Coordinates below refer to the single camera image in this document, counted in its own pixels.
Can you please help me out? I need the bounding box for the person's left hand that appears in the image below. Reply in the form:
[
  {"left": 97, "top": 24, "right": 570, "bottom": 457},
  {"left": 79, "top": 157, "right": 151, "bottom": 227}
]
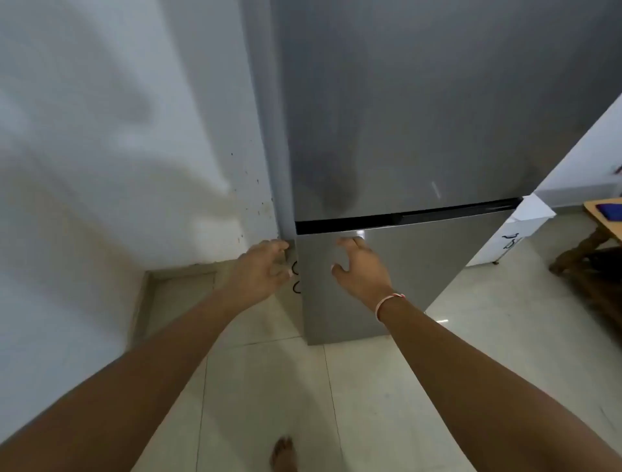
[{"left": 215, "top": 239, "right": 293, "bottom": 318}]

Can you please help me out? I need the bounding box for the person's right hand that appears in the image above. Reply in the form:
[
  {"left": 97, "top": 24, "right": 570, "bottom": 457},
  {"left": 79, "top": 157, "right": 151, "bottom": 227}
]
[{"left": 331, "top": 237, "right": 402, "bottom": 315}]

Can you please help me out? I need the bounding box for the white marble drawer cabinet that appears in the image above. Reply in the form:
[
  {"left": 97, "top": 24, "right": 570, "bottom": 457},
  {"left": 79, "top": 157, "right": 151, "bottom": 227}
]
[{"left": 466, "top": 193, "right": 557, "bottom": 267}]

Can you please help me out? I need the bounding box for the grey refrigerator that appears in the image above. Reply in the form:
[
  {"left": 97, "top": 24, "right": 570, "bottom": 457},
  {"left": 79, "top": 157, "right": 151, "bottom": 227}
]
[{"left": 241, "top": 0, "right": 622, "bottom": 347}]

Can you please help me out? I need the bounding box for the person's right forearm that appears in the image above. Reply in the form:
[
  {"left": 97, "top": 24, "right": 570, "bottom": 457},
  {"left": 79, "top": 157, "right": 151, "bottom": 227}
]
[{"left": 378, "top": 296, "right": 622, "bottom": 472}]

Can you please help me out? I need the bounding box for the person's left forearm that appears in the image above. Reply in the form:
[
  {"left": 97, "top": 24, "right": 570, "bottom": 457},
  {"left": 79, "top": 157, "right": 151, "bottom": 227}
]
[{"left": 0, "top": 290, "right": 244, "bottom": 472}]

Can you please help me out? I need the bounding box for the person's left foot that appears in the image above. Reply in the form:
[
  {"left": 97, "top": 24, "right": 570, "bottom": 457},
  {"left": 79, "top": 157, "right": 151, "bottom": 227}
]
[{"left": 270, "top": 435, "right": 298, "bottom": 472}]

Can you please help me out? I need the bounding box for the pink thread wrist band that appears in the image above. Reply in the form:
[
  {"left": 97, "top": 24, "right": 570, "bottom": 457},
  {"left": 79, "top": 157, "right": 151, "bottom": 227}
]
[{"left": 374, "top": 292, "right": 407, "bottom": 322}]

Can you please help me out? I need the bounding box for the wooden table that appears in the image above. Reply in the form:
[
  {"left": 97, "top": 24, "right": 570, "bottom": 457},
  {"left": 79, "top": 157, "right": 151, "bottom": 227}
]
[{"left": 549, "top": 196, "right": 622, "bottom": 336}]

